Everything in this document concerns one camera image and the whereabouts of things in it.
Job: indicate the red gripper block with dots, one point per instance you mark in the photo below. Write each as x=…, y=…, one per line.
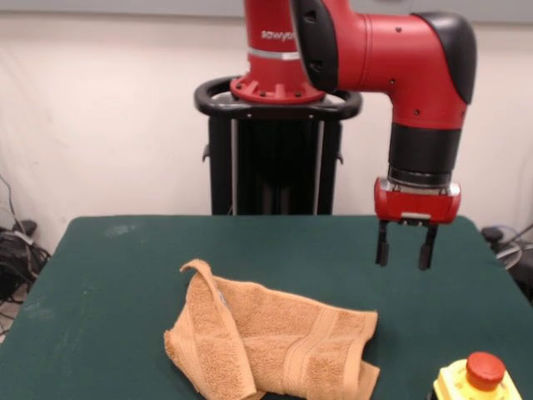
x=416, y=206

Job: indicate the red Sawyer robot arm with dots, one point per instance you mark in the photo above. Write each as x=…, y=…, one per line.
x=395, y=54

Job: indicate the black power adapter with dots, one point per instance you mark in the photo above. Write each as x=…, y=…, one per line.
x=492, y=234
x=26, y=226

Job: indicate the yellow emergency stop button box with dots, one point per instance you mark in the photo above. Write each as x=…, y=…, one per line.
x=485, y=368

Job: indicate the tan terry towel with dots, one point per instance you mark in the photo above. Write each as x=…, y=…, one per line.
x=270, y=316

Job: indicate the dark green table cloth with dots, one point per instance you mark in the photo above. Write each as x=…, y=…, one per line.
x=104, y=312

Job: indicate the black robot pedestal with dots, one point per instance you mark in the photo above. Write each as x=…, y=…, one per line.
x=283, y=166

